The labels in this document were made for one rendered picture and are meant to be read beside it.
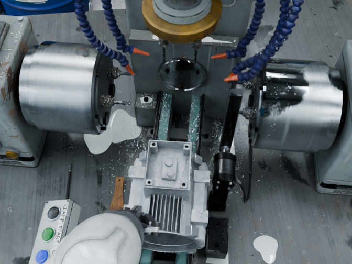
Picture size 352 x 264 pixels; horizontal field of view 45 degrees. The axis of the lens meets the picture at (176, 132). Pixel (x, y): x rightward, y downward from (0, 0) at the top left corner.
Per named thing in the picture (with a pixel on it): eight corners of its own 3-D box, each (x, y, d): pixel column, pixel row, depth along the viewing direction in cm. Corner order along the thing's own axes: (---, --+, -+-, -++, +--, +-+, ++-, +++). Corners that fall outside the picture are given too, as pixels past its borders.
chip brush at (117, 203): (112, 177, 131) (111, 176, 131) (128, 177, 131) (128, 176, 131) (105, 243, 121) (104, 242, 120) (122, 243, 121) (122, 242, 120)
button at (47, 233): (47, 230, 97) (42, 227, 96) (58, 229, 96) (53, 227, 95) (44, 242, 95) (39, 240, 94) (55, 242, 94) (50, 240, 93)
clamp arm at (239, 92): (219, 143, 115) (229, 85, 94) (230, 144, 115) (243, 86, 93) (219, 154, 114) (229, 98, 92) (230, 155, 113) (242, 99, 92)
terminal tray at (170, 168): (149, 154, 105) (147, 139, 99) (192, 156, 104) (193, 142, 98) (143, 199, 98) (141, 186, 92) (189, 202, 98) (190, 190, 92)
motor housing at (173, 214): (137, 179, 118) (131, 145, 102) (205, 184, 117) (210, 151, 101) (127, 251, 108) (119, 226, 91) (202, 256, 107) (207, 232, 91)
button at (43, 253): (41, 251, 94) (36, 249, 93) (53, 251, 93) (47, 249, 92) (38, 265, 93) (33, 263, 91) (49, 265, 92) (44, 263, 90)
